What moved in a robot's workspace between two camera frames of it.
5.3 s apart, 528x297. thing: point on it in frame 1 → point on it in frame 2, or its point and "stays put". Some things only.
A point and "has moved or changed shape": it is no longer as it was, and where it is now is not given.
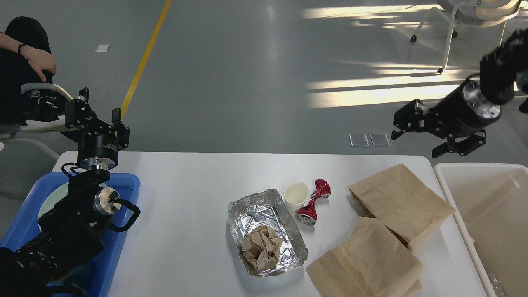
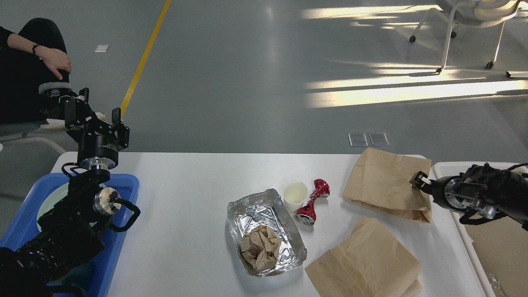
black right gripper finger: x=414 y=116 → x=420 y=180
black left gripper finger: x=78 y=114 stays put
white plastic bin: x=491 y=202 stays put
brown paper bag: x=402 y=203 has moved or changed shape
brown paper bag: x=374 y=262 stays put
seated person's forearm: x=8 y=42 → x=15 y=41
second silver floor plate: x=358 y=140 stays put
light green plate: x=54 y=198 stays put
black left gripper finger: x=121 y=131 stays put
